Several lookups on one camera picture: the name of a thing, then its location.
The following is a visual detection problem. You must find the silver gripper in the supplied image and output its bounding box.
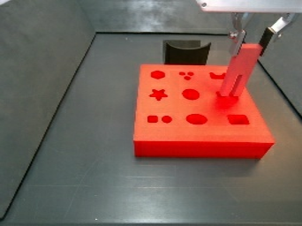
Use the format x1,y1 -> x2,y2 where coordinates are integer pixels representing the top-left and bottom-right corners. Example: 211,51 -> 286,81
196,0 -> 302,57

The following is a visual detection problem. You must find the red double-square peg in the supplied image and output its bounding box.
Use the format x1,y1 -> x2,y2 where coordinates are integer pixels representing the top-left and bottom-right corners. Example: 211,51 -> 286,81
219,43 -> 262,96

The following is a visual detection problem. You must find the black curved holder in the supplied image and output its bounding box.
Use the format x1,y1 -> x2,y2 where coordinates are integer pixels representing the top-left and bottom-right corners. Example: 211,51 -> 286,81
163,40 -> 211,65

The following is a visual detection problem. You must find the red shape-sorter block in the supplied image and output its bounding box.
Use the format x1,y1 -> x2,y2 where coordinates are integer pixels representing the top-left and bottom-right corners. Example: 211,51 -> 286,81
134,64 -> 275,159

